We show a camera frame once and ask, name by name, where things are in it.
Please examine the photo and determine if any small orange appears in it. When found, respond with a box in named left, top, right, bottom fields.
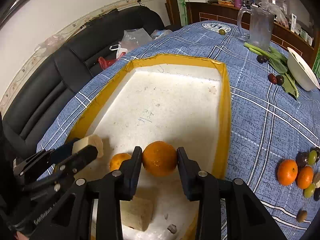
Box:
left=109, top=153, right=131, bottom=172

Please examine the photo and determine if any large orange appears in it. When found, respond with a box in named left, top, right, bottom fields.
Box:
left=142, top=141, right=177, bottom=177

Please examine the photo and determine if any smaller orange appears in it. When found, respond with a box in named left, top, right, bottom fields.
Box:
left=297, top=166, right=313, bottom=190

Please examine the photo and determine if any brown kiwi fruit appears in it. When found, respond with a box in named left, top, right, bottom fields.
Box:
left=296, top=210, right=308, bottom=223

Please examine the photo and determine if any green grape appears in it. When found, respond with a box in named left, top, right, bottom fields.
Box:
left=308, top=151, right=317, bottom=166
left=303, top=183, right=316, bottom=198

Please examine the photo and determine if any foam chunk in tray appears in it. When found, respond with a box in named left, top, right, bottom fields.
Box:
left=120, top=197, right=153, bottom=231

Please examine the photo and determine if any banana piece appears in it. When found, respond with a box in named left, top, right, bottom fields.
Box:
left=72, top=134, right=104, bottom=158

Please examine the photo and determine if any black leather sofa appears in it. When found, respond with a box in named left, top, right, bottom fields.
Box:
left=2, top=5, right=176, bottom=160

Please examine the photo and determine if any white foam tray yellow rim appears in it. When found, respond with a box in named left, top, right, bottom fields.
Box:
left=65, top=53, right=232, bottom=240

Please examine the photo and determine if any blue plaid tablecloth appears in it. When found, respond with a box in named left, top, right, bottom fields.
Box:
left=37, top=21, right=319, bottom=239

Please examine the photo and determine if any red plastic bag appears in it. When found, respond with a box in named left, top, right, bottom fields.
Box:
left=98, top=52, right=126, bottom=70

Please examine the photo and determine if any white foam block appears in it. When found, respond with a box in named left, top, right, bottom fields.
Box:
left=312, top=172, right=320, bottom=188

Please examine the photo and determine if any red cherry near vegetable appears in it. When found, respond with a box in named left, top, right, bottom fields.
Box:
left=268, top=73, right=277, bottom=85

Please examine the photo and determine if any dark cherry near vegetable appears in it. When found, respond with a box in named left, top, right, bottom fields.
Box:
left=276, top=75, right=284, bottom=86

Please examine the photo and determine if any clear plastic bag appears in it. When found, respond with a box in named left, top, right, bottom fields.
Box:
left=119, top=28, right=152, bottom=51

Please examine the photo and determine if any dark cherry upper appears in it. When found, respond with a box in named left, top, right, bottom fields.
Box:
left=257, top=55, right=268, bottom=64

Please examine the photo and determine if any green leafy vegetable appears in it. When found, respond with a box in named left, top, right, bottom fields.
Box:
left=244, top=42, right=299, bottom=100

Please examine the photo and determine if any white bowl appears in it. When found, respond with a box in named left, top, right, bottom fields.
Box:
left=287, top=47, right=319, bottom=91

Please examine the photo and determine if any clear plastic pitcher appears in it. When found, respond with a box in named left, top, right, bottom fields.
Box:
left=237, top=6, right=274, bottom=51

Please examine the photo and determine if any wooden sideboard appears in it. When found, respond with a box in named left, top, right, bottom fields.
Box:
left=184, top=0, right=315, bottom=68

